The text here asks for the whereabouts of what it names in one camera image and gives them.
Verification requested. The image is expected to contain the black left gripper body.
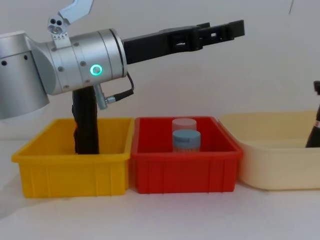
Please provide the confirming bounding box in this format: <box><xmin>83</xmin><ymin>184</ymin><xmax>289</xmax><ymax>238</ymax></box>
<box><xmin>122</xmin><ymin>25</ymin><xmax>201</xmax><ymax>65</ymax></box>

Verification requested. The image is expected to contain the frosted clear lidded jar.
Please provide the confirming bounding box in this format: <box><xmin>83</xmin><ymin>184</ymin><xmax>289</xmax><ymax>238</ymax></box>
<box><xmin>171</xmin><ymin>118</ymin><xmax>198</xmax><ymax>133</ymax></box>

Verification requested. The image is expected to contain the blue lidded jar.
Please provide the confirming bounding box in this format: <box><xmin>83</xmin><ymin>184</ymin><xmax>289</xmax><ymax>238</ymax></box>
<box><xmin>172</xmin><ymin>129</ymin><xmax>202</xmax><ymax>153</ymax></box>

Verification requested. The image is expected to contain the red plastic bin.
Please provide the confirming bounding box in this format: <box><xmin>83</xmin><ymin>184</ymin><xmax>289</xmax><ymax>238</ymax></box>
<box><xmin>130</xmin><ymin>116</ymin><xmax>244</xmax><ymax>195</ymax></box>

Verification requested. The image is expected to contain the dark brown bottle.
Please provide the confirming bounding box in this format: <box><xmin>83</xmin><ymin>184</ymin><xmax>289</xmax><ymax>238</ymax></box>
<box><xmin>304</xmin><ymin>80</ymin><xmax>320</xmax><ymax>149</ymax></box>

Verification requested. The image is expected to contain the cream plastic basin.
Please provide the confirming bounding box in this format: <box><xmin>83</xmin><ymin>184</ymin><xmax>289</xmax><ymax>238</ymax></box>
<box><xmin>217</xmin><ymin>111</ymin><xmax>320</xmax><ymax>192</ymax></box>

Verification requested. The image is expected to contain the yellow plastic bin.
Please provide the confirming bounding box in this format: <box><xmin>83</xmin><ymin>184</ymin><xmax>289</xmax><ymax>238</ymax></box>
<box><xmin>11</xmin><ymin>117</ymin><xmax>136</xmax><ymax>199</ymax></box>

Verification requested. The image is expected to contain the white table cloth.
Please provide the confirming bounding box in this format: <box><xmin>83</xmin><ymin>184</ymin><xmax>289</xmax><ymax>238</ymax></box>
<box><xmin>0</xmin><ymin>136</ymin><xmax>320</xmax><ymax>240</ymax></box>

